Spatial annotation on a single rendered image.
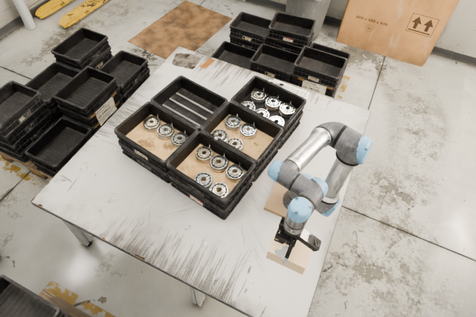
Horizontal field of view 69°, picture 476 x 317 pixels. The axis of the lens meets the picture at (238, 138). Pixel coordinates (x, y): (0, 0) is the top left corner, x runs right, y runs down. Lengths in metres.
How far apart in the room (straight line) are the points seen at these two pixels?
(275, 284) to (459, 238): 1.78
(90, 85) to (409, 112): 3.00
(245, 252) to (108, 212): 0.79
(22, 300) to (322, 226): 1.65
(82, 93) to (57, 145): 0.45
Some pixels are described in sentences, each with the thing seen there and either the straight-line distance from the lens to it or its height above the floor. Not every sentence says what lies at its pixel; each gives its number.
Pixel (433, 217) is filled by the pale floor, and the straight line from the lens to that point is 3.22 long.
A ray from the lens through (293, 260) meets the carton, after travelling 1.47.
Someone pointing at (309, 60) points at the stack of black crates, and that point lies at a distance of 3.29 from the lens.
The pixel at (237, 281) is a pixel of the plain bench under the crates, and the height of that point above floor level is 0.70.
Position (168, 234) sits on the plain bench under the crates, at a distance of 1.96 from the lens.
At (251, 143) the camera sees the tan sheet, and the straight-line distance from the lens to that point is 2.10.
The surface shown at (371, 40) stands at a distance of 4.42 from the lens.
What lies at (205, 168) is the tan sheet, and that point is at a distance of 1.99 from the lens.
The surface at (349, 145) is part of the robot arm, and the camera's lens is 1.54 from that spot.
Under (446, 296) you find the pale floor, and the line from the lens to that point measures 2.99.
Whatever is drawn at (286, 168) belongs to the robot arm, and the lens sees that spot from 1.28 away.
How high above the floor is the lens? 2.49
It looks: 52 degrees down
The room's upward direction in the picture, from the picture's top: 4 degrees clockwise
